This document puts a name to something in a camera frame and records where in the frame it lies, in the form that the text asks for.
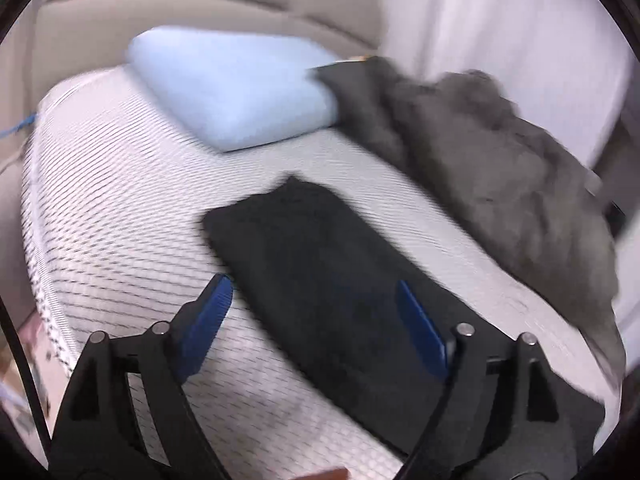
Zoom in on black cable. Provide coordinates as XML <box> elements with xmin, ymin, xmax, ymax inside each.
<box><xmin>0</xmin><ymin>300</ymin><xmax>53</xmax><ymax>443</ymax></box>

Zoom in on black pants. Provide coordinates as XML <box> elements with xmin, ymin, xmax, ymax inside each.
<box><xmin>202</xmin><ymin>175</ymin><xmax>606</xmax><ymax>466</ymax></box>

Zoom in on beige padded headboard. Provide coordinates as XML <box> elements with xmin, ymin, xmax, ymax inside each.
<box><xmin>0</xmin><ymin>0</ymin><xmax>391</xmax><ymax>341</ymax></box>

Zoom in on white curtain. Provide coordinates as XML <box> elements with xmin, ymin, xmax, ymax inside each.
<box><xmin>380</xmin><ymin>0</ymin><xmax>636</xmax><ymax>171</ymax></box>

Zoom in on bed with white patterned mattress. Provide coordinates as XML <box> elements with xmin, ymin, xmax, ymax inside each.
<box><xmin>20</xmin><ymin>57</ymin><xmax>616</xmax><ymax>480</ymax></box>

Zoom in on blue cable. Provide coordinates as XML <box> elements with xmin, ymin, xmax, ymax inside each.
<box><xmin>0</xmin><ymin>114</ymin><xmax>40</xmax><ymax>140</ymax></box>

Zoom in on light blue pillow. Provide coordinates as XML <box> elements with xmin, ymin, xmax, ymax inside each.
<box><xmin>125</xmin><ymin>25</ymin><xmax>343</xmax><ymax>153</ymax></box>

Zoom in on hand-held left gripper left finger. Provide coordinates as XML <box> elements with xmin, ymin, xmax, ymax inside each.
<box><xmin>47</xmin><ymin>274</ymin><xmax>234</xmax><ymax>480</ymax></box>

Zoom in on grey duvet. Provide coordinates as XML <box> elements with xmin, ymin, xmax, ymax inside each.
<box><xmin>312</xmin><ymin>57</ymin><xmax>628</xmax><ymax>391</ymax></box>

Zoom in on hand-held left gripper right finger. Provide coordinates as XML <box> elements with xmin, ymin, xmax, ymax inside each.
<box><xmin>397</xmin><ymin>280</ymin><xmax>576</xmax><ymax>480</ymax></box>

